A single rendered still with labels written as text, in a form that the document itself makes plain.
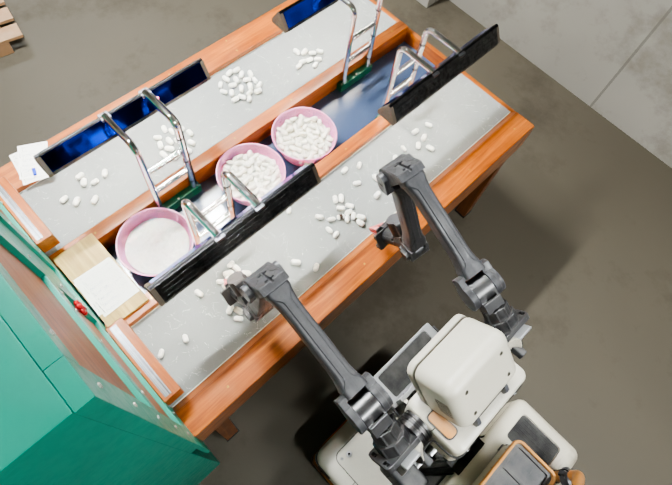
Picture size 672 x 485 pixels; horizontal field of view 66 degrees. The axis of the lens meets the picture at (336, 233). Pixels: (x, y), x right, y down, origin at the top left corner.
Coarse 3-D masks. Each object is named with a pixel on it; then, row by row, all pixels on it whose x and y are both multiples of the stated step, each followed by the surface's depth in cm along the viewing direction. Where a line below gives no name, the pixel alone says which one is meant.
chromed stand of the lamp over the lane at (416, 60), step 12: (444, 36) 192; (408, 48) 187; (420, 48) 203; (456, 48) 190; (396, 60) 194; (420, 60) 186; (396, 72) 200; (432, 72) 184; (408, 84) 221; (384, 96) 214
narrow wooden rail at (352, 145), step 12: (384, 120) 217; (360, 132) 213; (372, 132) 214; (348, 144) 210; (360, 144) 210; (336, 156) 207; (348, 156) 209; (324, 168) 204; (144, 312) 172; (132, 324) 172
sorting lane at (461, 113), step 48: (432, 96) 229; (480, 96) 231; (384, 144) 215; (432, 144) 217; (336, 192) 202; (288, 240) 192; (336, 240) 194; (192, 288) 180; (144, 336) 171; (192, 336) 173; (240, 336) 174; (192, 384) 166
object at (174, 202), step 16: (144, 96) 168; (160, 112) 166; (112, 128) 161; (176, 128) 166; (128, 144) 159; (144, 176) 172; (176, 176) 186; (192, 176) 192; (192, 192) 200; (176, 208) 200
